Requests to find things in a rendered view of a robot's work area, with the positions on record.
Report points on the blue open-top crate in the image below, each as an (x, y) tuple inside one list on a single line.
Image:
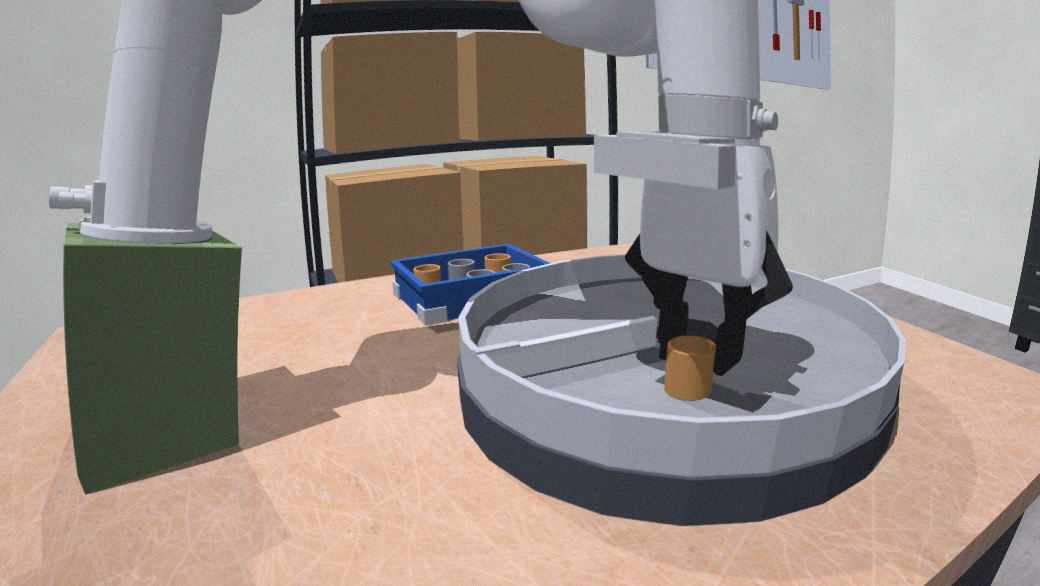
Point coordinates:
[(455, 293)]

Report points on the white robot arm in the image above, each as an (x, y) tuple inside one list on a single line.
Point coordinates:
[(165, 59)]

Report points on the bronze bushing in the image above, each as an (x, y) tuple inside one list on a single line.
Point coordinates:
[(426, 275), (689, 375), (496, 265)]

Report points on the grey round turntable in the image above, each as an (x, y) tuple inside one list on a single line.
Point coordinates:
[(560, 327)]

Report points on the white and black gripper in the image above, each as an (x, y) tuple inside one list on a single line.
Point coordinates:
[(708, 234)]

